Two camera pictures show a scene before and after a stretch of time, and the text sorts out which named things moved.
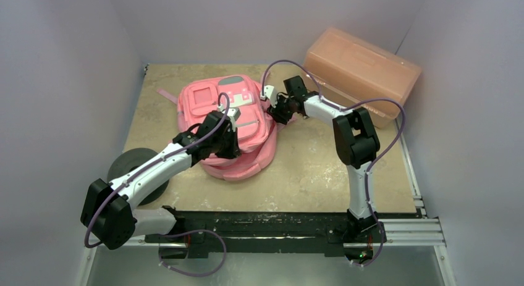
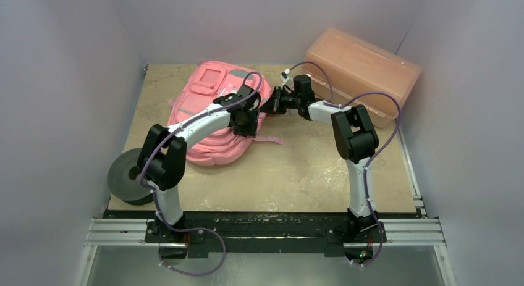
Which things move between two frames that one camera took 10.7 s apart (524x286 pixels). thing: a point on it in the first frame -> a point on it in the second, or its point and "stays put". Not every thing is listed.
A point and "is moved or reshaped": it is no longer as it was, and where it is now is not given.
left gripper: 234,151 -> 249,130
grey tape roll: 128,159 stays put
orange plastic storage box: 350,71 stays put
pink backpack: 257,134 is moved or reshaped
